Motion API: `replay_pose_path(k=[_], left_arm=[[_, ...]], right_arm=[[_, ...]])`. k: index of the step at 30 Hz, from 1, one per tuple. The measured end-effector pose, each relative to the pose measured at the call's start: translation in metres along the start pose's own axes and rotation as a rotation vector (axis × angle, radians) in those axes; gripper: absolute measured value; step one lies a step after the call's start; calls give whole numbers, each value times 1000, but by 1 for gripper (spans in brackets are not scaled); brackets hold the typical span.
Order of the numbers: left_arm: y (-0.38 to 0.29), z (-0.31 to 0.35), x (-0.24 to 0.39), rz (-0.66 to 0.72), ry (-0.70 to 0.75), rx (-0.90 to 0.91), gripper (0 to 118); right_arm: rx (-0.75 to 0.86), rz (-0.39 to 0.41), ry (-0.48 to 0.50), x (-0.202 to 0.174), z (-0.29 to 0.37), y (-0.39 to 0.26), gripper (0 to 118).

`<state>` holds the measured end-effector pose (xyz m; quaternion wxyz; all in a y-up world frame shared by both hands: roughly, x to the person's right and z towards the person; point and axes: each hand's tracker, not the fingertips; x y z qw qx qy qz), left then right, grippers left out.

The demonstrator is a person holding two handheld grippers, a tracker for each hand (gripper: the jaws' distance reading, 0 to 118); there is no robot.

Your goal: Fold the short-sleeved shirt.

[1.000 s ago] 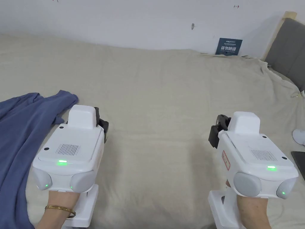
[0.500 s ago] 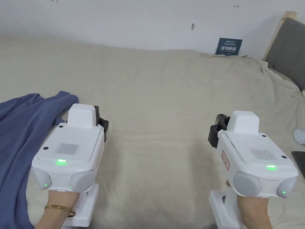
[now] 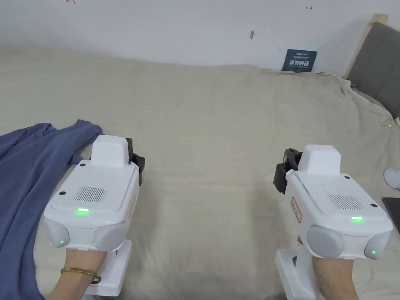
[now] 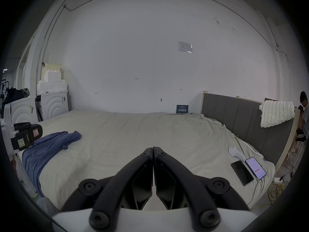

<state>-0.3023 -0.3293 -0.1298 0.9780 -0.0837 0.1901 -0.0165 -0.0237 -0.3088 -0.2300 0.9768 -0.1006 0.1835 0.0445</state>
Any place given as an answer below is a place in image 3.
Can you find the person's right hand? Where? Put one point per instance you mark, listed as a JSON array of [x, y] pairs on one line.
[[334, 270]]

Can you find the dark blue card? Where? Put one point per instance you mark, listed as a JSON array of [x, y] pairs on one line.
[[299, 61]]

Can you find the bed with beige sheet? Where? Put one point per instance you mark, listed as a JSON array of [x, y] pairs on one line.
[[206, 140]]

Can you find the white hand controller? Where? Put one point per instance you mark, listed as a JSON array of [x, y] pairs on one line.
[[393, 178]]

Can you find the blue garment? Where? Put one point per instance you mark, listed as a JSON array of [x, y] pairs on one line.
[[22, 168]]

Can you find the grey padded headboard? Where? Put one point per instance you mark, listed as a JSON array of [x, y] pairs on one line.
[[378, 62]]

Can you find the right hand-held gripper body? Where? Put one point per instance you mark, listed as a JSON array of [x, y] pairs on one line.
[[334, 203]]

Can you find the black tablet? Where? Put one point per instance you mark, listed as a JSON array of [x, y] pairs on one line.
[[393, 214]]

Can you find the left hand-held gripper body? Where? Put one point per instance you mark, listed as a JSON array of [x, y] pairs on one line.
[[93, 190]]

